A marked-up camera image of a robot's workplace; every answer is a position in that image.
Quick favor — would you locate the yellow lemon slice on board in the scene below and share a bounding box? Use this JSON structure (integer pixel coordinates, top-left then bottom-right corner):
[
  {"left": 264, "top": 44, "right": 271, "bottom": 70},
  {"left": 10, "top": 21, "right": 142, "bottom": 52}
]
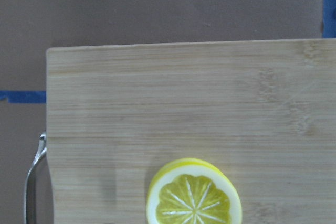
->
[{"left": 146, "top": 158, "right": 243, "bottom": 223}]

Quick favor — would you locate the bamboo cutting board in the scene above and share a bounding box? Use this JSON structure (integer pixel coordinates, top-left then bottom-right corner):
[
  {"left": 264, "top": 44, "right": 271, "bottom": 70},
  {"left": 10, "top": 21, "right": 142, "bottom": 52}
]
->
[{"left": 47, "top": 39, "right": 335, "bottom": 223}]

